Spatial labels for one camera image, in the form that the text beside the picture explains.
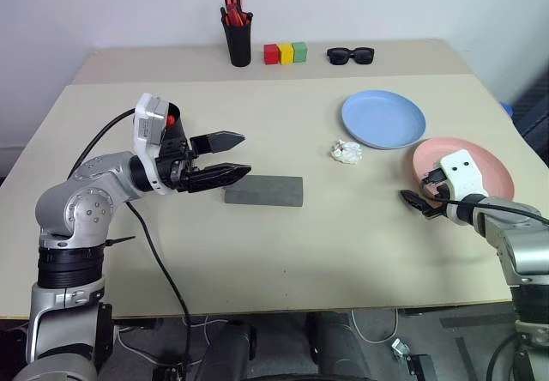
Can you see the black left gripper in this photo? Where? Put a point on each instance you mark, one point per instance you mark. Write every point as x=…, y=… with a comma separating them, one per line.
x=171, y=171

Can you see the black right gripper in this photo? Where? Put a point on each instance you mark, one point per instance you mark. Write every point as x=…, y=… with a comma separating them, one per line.
x=436, y=183

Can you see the grey felt glasses case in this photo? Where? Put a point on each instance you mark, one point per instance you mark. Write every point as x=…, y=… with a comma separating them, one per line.
x=266, y=192

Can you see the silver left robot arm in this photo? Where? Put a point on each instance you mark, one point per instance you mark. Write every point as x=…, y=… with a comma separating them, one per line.
x=103, y=171

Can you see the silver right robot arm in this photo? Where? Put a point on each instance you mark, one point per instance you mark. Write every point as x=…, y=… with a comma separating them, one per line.
x=514, y=243

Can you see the wide black plastic cup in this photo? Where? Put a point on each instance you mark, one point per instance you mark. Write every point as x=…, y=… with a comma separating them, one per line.
x=180, y=131

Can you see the pink plastic plate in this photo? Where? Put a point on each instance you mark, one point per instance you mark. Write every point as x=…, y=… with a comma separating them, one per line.
x=493, y=166

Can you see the crumpled white paper ball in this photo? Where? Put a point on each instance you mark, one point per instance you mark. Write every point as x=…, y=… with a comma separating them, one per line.
x=345, y=151

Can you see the blue plastic plate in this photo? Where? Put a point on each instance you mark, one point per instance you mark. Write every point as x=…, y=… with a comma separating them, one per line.
x=384, y=118

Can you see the tall black tool holder cup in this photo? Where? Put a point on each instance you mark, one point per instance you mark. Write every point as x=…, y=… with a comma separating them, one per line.
x=238, y=48

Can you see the red wooden block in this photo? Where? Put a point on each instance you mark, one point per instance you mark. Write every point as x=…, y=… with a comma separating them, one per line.
x=270, y=54

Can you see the yellow wooden block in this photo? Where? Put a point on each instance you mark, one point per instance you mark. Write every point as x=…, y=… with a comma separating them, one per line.
x=286, y=54

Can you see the blue object beside table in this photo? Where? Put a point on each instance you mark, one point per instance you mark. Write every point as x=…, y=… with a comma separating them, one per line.
x=508, y=109

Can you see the green wooden block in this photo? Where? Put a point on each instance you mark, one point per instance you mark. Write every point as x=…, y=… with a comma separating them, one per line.
x=300, y=52

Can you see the dark ribbed object beside table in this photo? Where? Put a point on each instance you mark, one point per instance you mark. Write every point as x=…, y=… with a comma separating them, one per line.
x=534, y=113

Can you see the black sunglasses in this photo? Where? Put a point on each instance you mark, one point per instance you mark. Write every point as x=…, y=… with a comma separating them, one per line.
x=339, y=56

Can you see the dark rounded shape under table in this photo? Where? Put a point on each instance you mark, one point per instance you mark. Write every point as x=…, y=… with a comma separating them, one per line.
x=231, y=351
x=339, y=346

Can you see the black box on floor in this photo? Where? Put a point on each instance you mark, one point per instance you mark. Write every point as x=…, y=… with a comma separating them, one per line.
x=421, y=367

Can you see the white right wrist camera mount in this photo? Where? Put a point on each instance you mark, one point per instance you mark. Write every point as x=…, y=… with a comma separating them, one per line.
x=461, y=175

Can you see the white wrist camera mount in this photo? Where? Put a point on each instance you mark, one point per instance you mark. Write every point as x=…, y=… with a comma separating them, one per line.
x=146, y=128
x=461, y=175

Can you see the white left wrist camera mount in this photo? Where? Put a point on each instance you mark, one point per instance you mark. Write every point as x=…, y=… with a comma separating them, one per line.
x=146, y=128

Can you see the small metal bracket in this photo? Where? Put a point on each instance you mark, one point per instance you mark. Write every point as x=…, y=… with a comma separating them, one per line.
x=400, y=348

